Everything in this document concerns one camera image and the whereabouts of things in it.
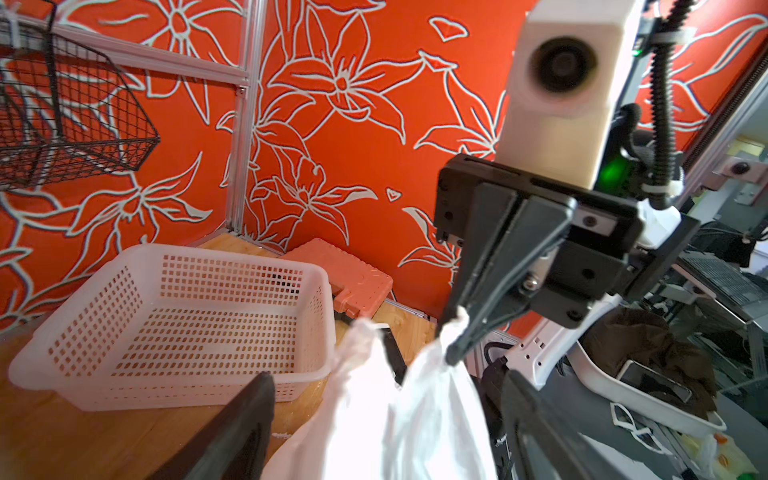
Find red plastic tool case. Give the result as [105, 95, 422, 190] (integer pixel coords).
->
[281, 238, 394, 320]

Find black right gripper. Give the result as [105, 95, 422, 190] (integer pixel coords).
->
[434, 154, 643, 366]

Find white tray with dark cloth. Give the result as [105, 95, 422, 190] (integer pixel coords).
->
[568, 307, 727, 438]

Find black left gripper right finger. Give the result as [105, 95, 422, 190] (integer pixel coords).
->
[501, 371, 612, 479]

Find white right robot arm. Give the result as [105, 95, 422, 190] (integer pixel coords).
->
[434, 1, 697, 388]

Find white translucent plastic bag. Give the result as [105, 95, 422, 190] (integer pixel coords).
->
[262, 308, 497, 479]

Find white plastic perforated basket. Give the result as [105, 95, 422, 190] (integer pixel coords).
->
[8, 244, 335, 411]

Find black wire wall basket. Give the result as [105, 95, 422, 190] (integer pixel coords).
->
[1, 5, 160, 191]

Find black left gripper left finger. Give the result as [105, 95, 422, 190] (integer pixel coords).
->
[149, 372, 276, 479]

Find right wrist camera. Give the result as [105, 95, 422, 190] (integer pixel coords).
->
[495, 0, 644, 189]

